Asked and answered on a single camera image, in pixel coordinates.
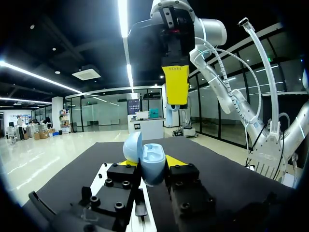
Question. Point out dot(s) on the person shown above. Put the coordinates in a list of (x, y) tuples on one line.
[(20, 125)]

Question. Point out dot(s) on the light blue earbud case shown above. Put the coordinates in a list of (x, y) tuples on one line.
[(148, 159)]

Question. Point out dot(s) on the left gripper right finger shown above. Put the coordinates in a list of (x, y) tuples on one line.
[(190, 193)]

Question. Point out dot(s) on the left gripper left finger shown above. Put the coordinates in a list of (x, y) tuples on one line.
[(113, 193)]

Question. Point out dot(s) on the white plate with black stands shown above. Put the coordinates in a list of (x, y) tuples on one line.
[(144, 217)]

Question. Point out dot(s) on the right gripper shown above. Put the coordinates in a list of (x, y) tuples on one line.
[(147, 46)]

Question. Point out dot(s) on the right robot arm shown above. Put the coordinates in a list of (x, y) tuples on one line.
[(217, 79)]

